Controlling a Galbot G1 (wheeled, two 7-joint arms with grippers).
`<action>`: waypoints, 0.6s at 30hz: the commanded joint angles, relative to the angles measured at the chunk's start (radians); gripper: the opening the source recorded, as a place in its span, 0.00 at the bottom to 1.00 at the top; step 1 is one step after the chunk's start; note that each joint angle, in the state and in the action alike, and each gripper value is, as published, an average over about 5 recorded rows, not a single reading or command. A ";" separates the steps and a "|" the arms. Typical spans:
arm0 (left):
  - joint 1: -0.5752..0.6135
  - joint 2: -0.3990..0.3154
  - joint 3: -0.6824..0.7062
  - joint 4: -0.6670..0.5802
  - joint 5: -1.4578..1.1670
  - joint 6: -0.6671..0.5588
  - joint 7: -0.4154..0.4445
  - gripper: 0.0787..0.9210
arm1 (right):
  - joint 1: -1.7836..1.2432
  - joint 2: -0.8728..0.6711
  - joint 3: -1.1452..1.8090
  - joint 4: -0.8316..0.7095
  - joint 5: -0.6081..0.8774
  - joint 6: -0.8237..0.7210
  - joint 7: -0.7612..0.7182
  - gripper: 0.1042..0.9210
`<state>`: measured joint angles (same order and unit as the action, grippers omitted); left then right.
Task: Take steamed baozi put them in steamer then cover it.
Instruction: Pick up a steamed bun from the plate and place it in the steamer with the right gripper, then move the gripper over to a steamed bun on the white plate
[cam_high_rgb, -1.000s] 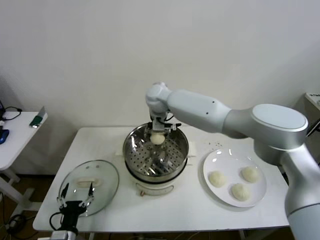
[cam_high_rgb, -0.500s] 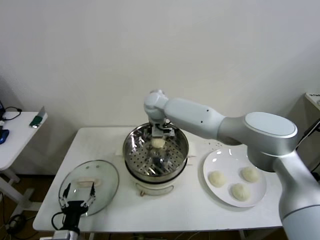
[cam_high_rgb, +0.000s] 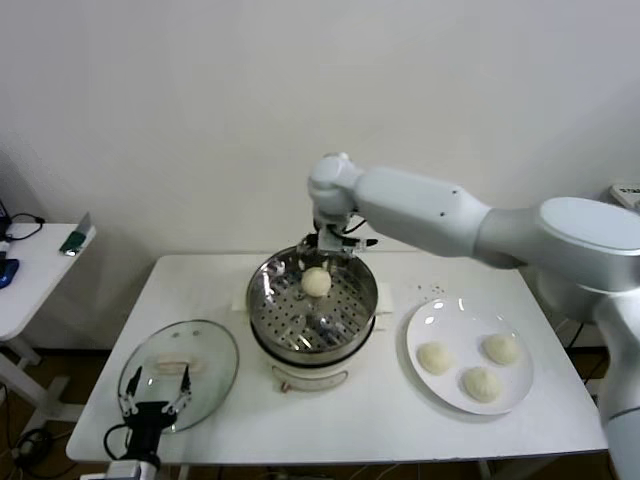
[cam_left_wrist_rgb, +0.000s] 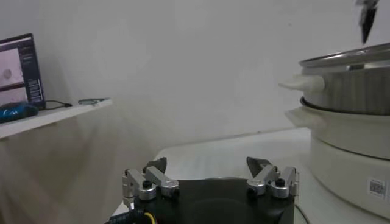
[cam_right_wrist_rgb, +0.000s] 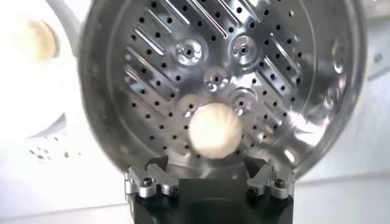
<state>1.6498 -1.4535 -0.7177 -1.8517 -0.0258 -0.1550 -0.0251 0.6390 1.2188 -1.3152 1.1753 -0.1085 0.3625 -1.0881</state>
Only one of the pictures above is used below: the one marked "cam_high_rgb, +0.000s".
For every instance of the dark electronic device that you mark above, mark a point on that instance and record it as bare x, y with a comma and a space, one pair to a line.
2, 212

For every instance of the white side table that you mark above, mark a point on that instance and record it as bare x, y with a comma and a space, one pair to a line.
40, 280

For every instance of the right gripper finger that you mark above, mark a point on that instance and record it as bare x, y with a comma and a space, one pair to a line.
367, 242
307, 245

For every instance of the white round plate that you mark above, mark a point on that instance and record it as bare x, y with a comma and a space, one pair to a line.
450, 320

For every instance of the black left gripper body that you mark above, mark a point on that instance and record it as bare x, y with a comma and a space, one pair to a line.
147, 420

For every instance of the blue object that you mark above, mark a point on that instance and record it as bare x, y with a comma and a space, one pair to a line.
7, 272

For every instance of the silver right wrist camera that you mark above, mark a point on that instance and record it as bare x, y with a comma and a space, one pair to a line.
337, 242

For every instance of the white shelf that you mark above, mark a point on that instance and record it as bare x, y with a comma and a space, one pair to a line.
615, 195

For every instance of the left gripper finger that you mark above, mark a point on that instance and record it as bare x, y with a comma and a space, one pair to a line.
132, 385
186, 382

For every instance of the stainless steel steamer basket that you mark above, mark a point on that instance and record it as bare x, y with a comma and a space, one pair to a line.
262, 300

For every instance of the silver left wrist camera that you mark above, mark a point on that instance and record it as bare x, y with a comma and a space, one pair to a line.
127, 471

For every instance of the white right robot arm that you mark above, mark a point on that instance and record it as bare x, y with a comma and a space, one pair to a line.
425, 210

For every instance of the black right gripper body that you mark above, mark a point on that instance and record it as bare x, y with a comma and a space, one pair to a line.
325, 227

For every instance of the white steamed baozi bun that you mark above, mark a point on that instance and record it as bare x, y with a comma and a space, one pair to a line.
436, 358
316, 281
500, 348
481, 384

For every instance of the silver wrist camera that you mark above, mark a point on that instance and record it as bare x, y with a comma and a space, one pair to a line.
337, 242
127, 471

